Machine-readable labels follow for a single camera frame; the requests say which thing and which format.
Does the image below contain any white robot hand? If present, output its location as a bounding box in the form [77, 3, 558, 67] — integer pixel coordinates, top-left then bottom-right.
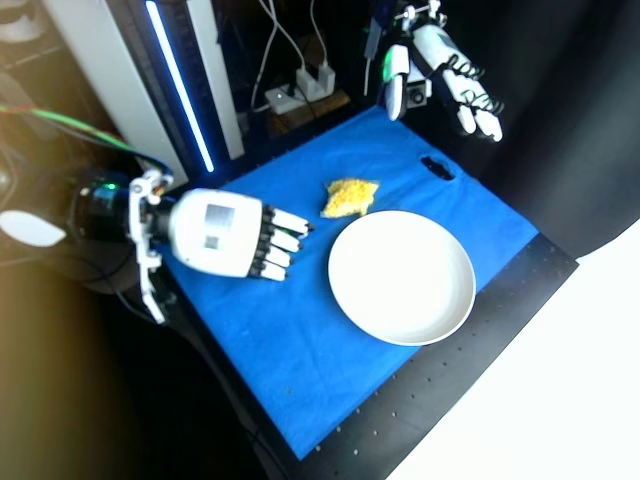
[168, 188, 315, 282]
[382, 22, 505, 144]

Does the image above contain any yellow sponge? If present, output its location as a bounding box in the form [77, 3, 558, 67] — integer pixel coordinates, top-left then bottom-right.
[319, 178, 381, 220]

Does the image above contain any white round plate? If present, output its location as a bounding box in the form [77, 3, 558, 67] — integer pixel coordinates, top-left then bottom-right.
[327, 209, 477, 347]

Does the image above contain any white plug adapter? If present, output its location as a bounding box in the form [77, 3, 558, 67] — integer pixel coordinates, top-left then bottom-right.
[295, 62, 337, 97]

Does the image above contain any blue cloth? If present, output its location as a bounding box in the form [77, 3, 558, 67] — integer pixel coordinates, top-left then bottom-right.
[159, 104, 541, 461]

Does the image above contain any black backdrop curtain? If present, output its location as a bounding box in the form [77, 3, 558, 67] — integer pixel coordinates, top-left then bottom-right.
[439, 0, 640, 261]

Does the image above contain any white power strip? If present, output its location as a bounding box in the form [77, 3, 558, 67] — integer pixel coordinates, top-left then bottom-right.
[263, 82, 314, 115]

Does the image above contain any white pillar with blue light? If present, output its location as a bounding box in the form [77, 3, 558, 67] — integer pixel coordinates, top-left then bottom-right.
[42, 0, 246, 176]

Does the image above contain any white cable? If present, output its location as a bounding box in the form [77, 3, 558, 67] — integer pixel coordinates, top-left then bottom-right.
[249, 0, 334, 114]

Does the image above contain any green cable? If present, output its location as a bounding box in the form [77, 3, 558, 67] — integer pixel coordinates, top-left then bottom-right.
[0, 104, 174, 176]

